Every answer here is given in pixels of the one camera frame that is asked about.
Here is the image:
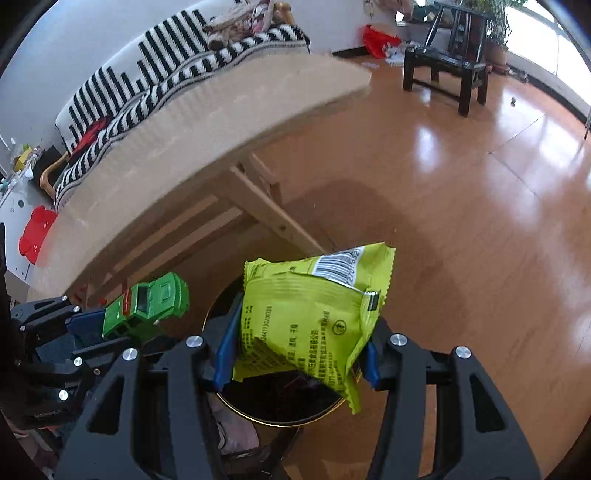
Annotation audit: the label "red cloth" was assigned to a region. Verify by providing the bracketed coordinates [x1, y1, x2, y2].
[69, 117, 112, 156]

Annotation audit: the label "white paper scraps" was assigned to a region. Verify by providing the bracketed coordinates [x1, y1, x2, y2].
[384, 41, 428, 66]

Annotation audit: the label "green toy car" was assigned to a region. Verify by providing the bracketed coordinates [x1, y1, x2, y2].
[102, 271, 191, 342]

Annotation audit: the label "black bin with gold rim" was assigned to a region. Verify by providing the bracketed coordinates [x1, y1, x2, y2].
[202, 277, 366, 428]

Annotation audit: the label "red bag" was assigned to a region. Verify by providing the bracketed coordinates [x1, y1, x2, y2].
[362, 25, 403, 59]

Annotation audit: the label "yellow-green snack packet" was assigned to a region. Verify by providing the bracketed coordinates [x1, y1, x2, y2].
[232, 242, 397, 415]

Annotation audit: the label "dark wooden chair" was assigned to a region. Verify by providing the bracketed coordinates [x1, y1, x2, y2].
[403, 1, 493, 117]

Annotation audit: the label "potted plant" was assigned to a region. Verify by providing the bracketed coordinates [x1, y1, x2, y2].
[478, 0, 512, 69]

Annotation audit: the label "pile of pink clothes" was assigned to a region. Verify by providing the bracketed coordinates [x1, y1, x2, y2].
[203, 0, 288, 51]

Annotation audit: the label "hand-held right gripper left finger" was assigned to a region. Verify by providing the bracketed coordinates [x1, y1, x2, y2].
[55, 292, 245, 480]

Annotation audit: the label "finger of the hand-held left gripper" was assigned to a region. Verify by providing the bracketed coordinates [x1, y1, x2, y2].
[10, 296, 108, 343]
[23, 336, 139, 403]

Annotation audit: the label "red plastic stool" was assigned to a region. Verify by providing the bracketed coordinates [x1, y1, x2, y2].
[18, 205, 59, 266]

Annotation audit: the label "yellow toy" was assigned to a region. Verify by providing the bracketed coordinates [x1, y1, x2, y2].
[13, 147, 41, 172]

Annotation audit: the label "wooden table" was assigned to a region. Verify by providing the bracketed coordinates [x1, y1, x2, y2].
[25, 54, 372, 308]

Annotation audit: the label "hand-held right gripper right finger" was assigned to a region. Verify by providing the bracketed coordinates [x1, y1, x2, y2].
[362, 318, 542, 480]

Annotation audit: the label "white cabinet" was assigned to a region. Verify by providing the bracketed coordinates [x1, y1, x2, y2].
[0, 179, 57, 283]

